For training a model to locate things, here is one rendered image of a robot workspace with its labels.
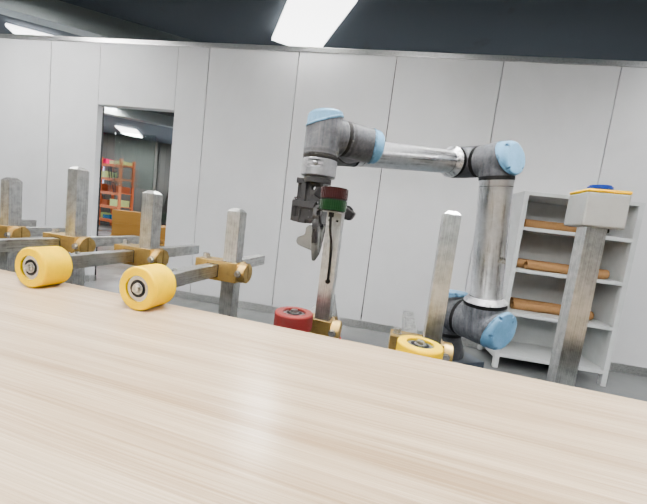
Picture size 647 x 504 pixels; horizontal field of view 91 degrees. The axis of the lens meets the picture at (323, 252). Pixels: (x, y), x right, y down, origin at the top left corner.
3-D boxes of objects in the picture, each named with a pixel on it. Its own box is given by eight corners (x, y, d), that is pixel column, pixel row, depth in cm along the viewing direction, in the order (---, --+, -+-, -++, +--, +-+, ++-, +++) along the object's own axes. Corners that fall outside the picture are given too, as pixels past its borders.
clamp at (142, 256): (129, 260, 91) (130, 242, 91) (170, 267, 88) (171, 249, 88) (111, 262, 85) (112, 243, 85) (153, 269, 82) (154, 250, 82)
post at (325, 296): (309, 382, 80) (333, 190, 75) (322, 385, 79) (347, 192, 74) (305, 389, 76) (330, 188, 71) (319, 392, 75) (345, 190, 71)
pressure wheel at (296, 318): (277, 351, 71) (283, 301, 70) (311, 358, 70) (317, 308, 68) (263, 366, 64) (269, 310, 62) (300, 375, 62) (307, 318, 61)
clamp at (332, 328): (288, 327, 81) (291, 308, 80) (340, 338, 78) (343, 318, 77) (281, 334, 75) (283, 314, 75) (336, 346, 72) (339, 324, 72)
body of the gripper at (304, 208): (298, 223, 88) (303, 179, 87) (328, 227, 86) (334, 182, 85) (289, 222, 80) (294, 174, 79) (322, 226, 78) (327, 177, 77)
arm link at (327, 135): (353, 111, 78) (317, 100, 74) (347, 162, 80) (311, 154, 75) (335, 120, 87) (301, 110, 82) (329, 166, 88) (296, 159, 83)
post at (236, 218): (218, 385, 86) (234, 207, 81) (229, 388, 85) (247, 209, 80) (210, 391, 82) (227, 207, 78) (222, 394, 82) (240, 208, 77)
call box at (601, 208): (561, 229, 66) (569, 191, 65) (600, 233, 65) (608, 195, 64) (580, 229, 59) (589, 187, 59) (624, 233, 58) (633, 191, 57)
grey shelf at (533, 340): (476, 348, 324) (503, 195, 309) (572, 364, 311) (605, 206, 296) (492, 367, 280) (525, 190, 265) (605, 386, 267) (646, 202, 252)
